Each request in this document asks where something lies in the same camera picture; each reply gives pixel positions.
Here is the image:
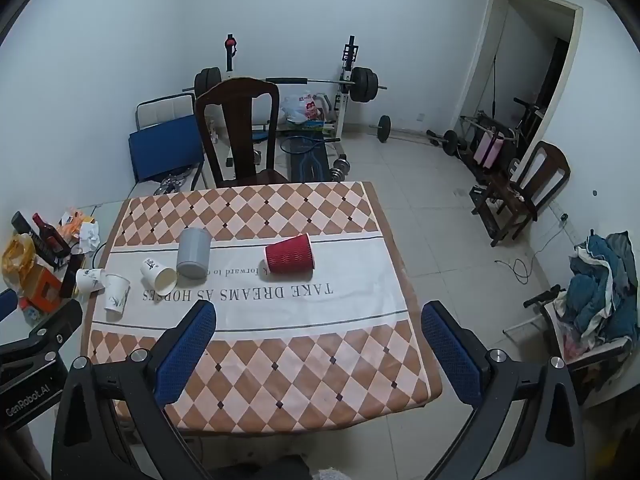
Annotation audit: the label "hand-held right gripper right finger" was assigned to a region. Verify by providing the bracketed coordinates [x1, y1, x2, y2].
[421, 301, 586, 480]

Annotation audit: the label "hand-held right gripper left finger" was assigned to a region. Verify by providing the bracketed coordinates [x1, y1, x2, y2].
[51, 302, 218, 480]

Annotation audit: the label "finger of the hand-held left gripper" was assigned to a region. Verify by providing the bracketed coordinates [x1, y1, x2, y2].
[0, 289, 19, 322]
[0, 299, 84, 362]

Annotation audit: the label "red ribbed paper cup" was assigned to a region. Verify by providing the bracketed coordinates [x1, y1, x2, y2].
[262, 233, 317, 276]

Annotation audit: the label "white printed paper cup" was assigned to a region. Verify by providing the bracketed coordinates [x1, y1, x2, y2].
[103, 274, 131, 322]
[140, 257, 178, 297]
[75, 268, 107, 295]

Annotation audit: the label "grey plastic cup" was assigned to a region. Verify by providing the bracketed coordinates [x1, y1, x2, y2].
[176, 227, 213, 280]

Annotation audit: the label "orange cardboard box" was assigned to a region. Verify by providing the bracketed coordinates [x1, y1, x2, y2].
[19, 264, 68, 313]

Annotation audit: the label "orange plastic bag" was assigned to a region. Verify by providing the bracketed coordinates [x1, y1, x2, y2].
[1, 232, 37, 291]

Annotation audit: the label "dark wine bottles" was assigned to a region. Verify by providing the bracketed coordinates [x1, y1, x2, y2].
[11, 211, 68, 268]

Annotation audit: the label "dark bottle red cap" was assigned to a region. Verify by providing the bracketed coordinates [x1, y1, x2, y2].
[32, 212, 72, 258]

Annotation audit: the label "checkered orange tablecloth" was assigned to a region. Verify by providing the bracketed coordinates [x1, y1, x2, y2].
[80, 181, 444, 435]

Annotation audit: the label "crumpled white tissue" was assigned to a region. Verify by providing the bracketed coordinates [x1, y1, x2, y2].
[77, 223, 103, 255]

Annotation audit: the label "orange snack packet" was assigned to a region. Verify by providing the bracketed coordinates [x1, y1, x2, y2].
[57, 207, 96, 241]

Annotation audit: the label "pile of blue clothes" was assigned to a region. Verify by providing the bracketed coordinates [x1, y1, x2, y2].
[554, 230, 640, 358]

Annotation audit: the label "pink bag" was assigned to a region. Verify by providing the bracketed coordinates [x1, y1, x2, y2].
[474, 132, 506, 169]

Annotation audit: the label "blue padded metal chair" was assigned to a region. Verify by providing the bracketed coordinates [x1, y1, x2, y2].
[128, 95, 207, 196]

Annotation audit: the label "dark wooden chair pale back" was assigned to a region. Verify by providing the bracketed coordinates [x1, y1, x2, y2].
[470, 141, 571, 247]

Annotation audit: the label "chrome dumbbell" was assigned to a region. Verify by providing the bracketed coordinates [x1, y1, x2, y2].
[329, 156, 354, 183]

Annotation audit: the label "floor barbell small black plates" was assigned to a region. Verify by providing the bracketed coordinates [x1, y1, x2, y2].
[369, 115, 461, 158]

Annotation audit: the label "blue tennis racket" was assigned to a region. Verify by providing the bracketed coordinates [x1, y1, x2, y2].
[280, 136, 329, 156]

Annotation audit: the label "white plastic bag red print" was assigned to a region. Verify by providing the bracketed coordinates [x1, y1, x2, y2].
[280, 92, 324, 124]

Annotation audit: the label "white weight bench rack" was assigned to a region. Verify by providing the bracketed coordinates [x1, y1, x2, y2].
[220, 34, 361, 183]

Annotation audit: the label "barbell with black plates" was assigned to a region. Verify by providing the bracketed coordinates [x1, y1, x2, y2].
[182, 66, 388, 104]

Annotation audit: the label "black handled metal stand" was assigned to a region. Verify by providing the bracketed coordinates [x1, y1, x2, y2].
[502, 284, 568, 337]

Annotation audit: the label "black floor cable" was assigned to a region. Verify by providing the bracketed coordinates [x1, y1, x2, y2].
[494, 257, 534, 285]

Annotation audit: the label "cream door frame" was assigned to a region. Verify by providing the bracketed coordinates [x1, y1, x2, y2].
[457, 0, 584, 196]

